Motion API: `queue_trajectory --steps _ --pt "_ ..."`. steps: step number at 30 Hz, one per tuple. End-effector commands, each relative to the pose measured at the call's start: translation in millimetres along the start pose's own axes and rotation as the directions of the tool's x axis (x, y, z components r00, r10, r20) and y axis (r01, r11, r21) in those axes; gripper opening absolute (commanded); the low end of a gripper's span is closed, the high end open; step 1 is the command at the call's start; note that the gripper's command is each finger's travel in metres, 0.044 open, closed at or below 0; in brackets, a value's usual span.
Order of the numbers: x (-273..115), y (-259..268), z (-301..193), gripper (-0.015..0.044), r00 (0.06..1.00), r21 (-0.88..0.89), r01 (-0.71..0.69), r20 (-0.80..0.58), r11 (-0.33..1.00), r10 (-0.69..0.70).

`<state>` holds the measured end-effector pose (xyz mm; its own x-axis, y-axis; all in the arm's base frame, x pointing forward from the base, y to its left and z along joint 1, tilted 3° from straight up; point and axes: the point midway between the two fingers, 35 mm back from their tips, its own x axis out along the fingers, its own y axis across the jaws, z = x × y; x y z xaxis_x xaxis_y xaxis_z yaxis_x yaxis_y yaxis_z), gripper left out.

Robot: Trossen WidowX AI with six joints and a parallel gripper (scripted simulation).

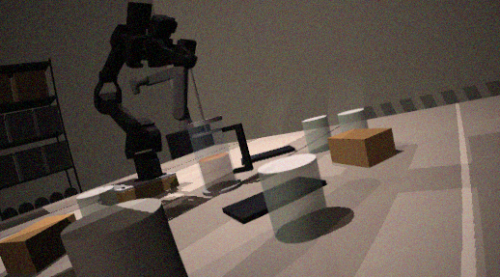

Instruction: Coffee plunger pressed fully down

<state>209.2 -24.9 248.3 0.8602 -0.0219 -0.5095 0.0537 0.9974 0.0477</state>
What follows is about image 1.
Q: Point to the glass french press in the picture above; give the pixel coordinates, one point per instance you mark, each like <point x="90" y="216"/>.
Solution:
<point x="211" y="148"/>

